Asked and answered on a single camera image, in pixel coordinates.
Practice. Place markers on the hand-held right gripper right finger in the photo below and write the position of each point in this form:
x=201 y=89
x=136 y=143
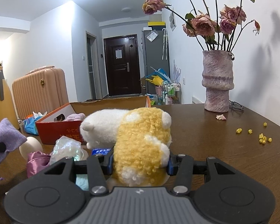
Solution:
x=170 y=166

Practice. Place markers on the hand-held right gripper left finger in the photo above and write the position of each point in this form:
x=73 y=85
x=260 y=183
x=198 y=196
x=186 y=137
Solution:
x=109 y=168

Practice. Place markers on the yellow and white plush toy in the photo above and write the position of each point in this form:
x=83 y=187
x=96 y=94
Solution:
x=140 y=140

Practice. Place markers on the iridescent plastic bag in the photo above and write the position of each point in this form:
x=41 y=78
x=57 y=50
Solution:
x=65 y=149

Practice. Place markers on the lilac fuzzy cloth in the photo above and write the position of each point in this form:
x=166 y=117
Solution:
x=75 y=116

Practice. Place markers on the red cardboard box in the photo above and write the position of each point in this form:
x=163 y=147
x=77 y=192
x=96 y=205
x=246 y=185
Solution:
x=58 y=130

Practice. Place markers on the yellow thermos jug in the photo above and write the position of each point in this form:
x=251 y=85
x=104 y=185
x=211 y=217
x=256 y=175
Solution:
x=2 y=109

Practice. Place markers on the blue tissue pack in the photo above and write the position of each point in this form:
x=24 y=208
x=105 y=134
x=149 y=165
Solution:
x=31 y=124

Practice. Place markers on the purple satin pouch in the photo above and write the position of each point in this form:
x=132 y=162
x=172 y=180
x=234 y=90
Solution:
x=36 y=163

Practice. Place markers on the orange fruit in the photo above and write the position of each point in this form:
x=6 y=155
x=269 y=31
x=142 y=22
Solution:
x=29 y=116

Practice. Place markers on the pink ribbed suitcase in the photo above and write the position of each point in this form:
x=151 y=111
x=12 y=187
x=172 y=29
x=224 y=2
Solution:
x=37 y=93

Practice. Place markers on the fallen rose petal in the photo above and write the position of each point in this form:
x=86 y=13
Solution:
x=221 y=117

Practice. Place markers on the rack with bottles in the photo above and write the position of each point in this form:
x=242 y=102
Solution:
x=171 y=92

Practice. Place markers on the pink bucket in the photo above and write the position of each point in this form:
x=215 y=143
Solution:
x=159 y=90

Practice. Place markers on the yellow watering can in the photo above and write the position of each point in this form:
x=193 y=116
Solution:
x=156 y=80

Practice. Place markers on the black eyeglasses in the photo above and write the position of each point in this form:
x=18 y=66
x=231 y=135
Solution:
x=238 y=108

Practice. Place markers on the pink textured vase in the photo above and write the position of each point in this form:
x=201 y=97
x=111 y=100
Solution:
x=217 y=86

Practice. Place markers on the blue plastic item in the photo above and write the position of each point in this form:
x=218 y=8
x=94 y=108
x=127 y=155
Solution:
x=163 y=73

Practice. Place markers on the dark brown entrance door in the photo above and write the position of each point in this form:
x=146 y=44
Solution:
x=121 y=74

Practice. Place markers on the scattered yellow crumbs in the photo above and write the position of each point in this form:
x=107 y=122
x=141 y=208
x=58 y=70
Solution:
x=261 y=141

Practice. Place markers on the grey interior door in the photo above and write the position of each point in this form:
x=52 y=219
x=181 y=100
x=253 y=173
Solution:
x=91 y=70

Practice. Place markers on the grey refrigerator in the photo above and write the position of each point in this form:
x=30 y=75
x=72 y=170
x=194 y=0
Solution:
x=154 y=58

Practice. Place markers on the white paper notice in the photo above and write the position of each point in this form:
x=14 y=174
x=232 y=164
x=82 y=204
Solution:
x=118 y=54

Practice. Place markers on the hanging folded umbrellas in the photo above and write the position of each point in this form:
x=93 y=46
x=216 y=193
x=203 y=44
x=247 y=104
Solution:
x=164 y=44

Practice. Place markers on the clear plastic bag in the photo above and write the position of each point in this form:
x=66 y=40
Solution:
x=152 y=36

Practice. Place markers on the yellow box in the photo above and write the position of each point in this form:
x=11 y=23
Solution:
x=156 y=24

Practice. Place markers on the bunch of dried roses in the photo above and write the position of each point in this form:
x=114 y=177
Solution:
x=201 y=24

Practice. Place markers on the small round ceiling light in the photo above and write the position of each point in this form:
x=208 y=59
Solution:
x=126 y=9

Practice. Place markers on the white wall vent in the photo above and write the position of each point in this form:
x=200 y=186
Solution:
x=197 y=99

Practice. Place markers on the purple wall decoration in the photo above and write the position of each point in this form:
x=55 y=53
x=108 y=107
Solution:
x=177 y=72

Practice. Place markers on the wall picture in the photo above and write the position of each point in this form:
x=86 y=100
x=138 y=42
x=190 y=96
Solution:
x=173 y=21

